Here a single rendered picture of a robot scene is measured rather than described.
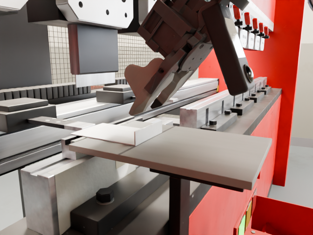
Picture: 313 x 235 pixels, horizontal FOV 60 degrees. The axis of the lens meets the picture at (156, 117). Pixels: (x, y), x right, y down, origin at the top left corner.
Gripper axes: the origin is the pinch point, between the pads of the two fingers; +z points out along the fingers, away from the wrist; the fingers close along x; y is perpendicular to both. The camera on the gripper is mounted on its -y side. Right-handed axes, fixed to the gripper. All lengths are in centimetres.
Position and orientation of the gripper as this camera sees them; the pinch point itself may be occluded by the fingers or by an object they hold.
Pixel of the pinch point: (149, 108)
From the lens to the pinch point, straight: 42.3
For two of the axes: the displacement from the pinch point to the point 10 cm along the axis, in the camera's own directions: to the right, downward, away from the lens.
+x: -4.8, 1.9, -8.6
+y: -6.7, -7.1, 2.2
